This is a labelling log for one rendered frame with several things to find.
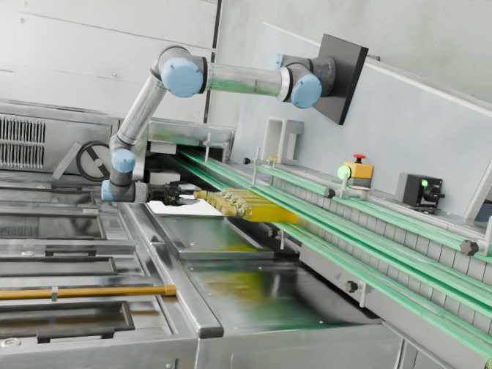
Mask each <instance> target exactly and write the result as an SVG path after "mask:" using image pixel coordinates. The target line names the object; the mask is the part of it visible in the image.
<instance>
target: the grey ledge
mask: <svg viewBox="0 0 492 369"><path fill-rule="evenodd" d="M299 260H300V261H302V262H304V263H305V264H307V265H308V266H309V267H310V268H312V269H314V270H315V271H316V272H317V273H319V274H320V275H322V276H323V277H325V278H326V279H328V280H329V281H330V282H331V283H333V284H335V285H336V286H337V287H338V288H340V289H341V290H343V291H345V292H346V293H347V294H348V295H350V296H351V297H353V298H354V299H355V300H356V301H358V302H360V300H361V296H362V292H361V291H360V290H356V291H355V292H354V293H349V292H347V291H346V287H345V284H346V282H347V281H354V283H359V281H360V279H359V278H358V277H356V276H354V275H353V274H351V273H350V272H348V271H346V270H345V269H343V268H342V267H340V266H338V265H337V264H335V263H334V262H332V261H330V260H329V259H328V258H326V257H324V256H323V255H322V254H320V253H318V252H316V251H315V250H314V249H312V248H310V247H308V246H307V245H306V244H304V243H302V246H301V251H300V256H299ZM365 307H366V308H368V309H369V310H371V311H372V312H374V313H375V314H376V315H377V316H379V317H380V318H382V319H384V320H385V321H383V322H382V324H384V325H385V326H386V327H388V328H390V329H391V330H392V331H393V332H395V333H396V334H397V335H399V336H401V337H402V338H403V339H404V340H406V341H407V342H409V343H410V344H412V345H413V346H414V347H415V348H417V349H418V350H420V351H421V352H422V353H423V354H425V355H426V356H428V357H429V358H431V359H432V360H433V361H434V362H436V363H437V364H439V365H440V366H442V367H443V368H444V369H484V368H485V363H486V362H487V359H485V358H483V357H481V356H480V355H479V354H477V353H475V352H474V351H472V350H471V349H470V348H467V347H466V346H464V345H463V344H462V343H459V342H458V341H457V340H455V339H454V338H451V337H450V336H449V335H447V334H446V333H444V332H442V331H441V330H440V329H438V328H436V327H435V326H433V325H432V324H429V323H428V322H427V321H425V320H424V319H422V318H421V317H419V316H417V315H416V314H414V313H412V312H411V311H410V310H408V309H406V308H405V307H403V306H402V305H400V304H398V303H397V302H395V301H394V300H392V299H390V298H389V297H387V296H386V295H384V294H383V293H381V292H380V291H378V290H376V289H372V292H371V293H367V295H366V299H365Z"/></svg>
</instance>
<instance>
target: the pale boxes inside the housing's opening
mask: <svg viewBox="0 0 492 369"><path fill-rule="evenodd" d="M146 149H147V150H149V151H150V152H159V153H167V154H176V144H175V143H162V142H154V141H147V146H146ZM157 170H159V169H156V168H146V169H145V172H149V174H148V175H145V177H144V179H145V180H146V181H147V182H148V183H149V184H151V185H164V184H165V183H167V184H170V182H173V181H180V175H179V174H178V173H177V172H175V171H174V170H166V169H164V170H163V171H161V172H153V171H157Z"/></svg>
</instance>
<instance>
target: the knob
mask: <svg viewBox="0 0 492 369"><path fill-rule="evenodd" d="M444 197H445V194H442V193H441V190H440V189H439V188H438V187H436V186H434V185H428V186H427V187H426V188H425V189H424V191H423V198H424V200H425V201H427V202H437V201H438V200H439V199H440V198H444Z"/></svg>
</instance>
